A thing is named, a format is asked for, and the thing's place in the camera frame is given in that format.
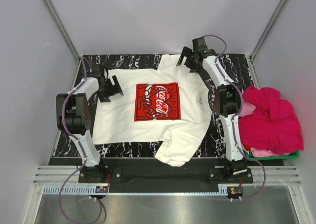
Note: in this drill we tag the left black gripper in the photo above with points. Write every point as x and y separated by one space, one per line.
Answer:
115 89

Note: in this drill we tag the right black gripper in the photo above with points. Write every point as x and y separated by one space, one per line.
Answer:
186 53

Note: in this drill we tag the white Coca-Cola t-shirt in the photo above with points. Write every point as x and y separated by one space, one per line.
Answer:
168 104

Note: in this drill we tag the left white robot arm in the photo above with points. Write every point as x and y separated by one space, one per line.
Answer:
73 116

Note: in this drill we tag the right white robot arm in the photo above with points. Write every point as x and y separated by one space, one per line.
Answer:
227 103

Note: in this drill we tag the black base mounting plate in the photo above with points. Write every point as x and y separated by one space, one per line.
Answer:
150 176

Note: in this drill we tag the left small circuit board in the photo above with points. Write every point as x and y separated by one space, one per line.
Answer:
102 189

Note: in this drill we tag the small circuit board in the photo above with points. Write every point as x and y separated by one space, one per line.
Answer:
236 190
102 189

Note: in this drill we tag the magenta t-shirt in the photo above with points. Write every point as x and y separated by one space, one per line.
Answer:
273 125

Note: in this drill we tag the right small circuit board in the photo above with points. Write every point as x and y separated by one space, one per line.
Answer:
236 190

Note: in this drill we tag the green plastic basket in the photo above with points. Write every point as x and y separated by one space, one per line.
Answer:
293 154

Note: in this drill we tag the aluminium rail frame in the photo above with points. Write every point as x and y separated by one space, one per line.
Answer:
59 179

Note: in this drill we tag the left corner aluminium post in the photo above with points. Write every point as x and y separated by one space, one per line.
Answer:
62 30

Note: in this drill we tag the corner aluminium post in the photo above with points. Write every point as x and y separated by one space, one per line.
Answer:
273 19
62 30

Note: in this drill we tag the right corner aluminium post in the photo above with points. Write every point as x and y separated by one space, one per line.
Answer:
273 19

